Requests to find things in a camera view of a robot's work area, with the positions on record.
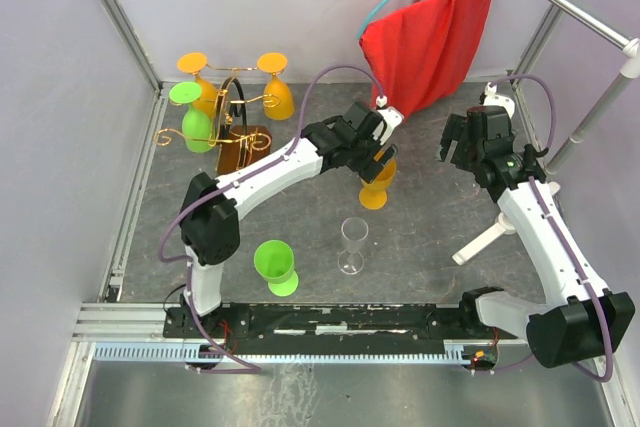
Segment orange plastic goblet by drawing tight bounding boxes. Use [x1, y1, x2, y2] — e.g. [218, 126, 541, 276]
[257, 52, 295, 121]
[177, 52, 217, 119]
[359, 158, 397, 210]

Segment clear wine glass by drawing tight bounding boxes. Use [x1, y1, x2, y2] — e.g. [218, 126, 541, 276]
[338, 217, 369, 275]

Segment gold wire wine glass rack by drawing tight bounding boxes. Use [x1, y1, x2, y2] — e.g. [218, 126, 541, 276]
[153, 68, 272, 174]

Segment green plastic goblet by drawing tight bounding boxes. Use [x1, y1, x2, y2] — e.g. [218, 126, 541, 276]
[169, 81, 213, 153]
[253, 240, 299, 297]

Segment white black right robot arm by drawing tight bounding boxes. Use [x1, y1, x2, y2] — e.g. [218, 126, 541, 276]
[437, 106, 636, 382]

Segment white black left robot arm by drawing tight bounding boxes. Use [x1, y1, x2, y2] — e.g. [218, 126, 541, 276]
[180, 101, 404, 337]

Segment red cloth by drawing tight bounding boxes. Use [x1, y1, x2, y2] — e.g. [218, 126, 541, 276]
[359, 0, 492, 117]

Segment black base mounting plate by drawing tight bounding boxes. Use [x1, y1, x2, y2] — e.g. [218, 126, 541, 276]
[162, 301, 518, 356]

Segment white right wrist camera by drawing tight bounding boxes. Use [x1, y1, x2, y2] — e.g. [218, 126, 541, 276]
[479, 82, 516, 119]

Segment white cable duct rail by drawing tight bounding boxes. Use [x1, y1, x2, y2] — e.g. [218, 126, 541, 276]
[93, 341, 471, 366]

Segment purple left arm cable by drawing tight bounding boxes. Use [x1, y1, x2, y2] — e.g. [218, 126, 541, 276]
[158, 64, 389, 376]

